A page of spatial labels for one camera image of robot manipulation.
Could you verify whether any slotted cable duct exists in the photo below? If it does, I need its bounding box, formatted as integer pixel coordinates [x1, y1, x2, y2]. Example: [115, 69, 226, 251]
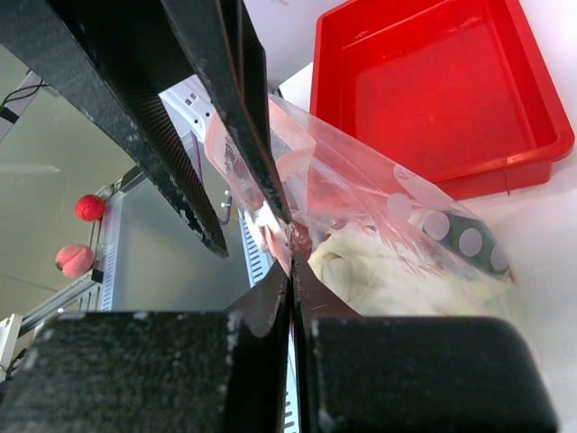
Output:
[100, 194, 123, 312]

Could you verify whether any red toy ball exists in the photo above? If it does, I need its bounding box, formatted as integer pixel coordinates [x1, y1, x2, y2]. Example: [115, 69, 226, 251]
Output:
[75, 194, 105, 222]

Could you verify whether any green avocado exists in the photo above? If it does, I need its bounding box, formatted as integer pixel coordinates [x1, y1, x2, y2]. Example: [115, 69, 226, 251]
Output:
[441, 212, 509, 276]

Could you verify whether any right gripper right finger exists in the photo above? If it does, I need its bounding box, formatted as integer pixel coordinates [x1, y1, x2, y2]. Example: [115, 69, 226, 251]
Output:
[291, 253, 559, 432]

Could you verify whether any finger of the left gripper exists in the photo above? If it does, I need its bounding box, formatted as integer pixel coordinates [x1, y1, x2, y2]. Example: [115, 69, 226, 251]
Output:
[162, 1, 291, 223]
[1, 1, 228, 257]

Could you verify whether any red toy lobster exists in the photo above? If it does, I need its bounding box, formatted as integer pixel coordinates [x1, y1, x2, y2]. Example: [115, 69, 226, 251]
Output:
[282, 164, 362, 256]

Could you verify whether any pink toy peach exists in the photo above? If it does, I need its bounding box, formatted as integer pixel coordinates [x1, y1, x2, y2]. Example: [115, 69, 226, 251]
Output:
[55, 244, 95, 278]

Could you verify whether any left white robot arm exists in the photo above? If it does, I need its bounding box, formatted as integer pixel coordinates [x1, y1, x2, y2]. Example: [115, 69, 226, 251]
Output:
[1, 1, 289, 257]

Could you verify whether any clear zip top bag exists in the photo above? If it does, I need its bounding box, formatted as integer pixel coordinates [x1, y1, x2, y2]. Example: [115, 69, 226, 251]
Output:
[205, 97, 525, 321]

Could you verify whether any red plastic tray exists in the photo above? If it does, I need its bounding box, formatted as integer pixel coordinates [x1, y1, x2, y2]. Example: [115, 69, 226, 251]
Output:
[310, 0, 575, 199]

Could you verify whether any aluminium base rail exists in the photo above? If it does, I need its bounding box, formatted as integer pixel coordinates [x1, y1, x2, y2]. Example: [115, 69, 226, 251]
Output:
[0, 274, 103, 362]

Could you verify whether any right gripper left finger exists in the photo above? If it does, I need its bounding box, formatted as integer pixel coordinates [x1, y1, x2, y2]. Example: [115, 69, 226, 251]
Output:
[1, 265, 289, 432]

